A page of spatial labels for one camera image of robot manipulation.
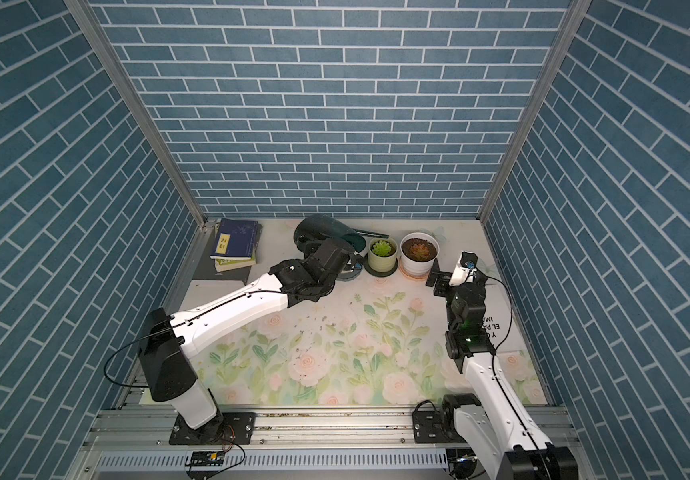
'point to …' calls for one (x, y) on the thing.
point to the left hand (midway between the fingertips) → (321, 242)
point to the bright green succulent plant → (382, 248)
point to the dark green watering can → (318, 227)
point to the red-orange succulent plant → (419, 251)
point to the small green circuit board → (205, 459)
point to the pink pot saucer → (419, 277)
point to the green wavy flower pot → (379, 263)
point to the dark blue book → (236, 239)
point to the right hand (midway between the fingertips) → (457, 263)
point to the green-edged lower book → (223, 265)
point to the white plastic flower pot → (414, 266)
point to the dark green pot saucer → (380, 274)
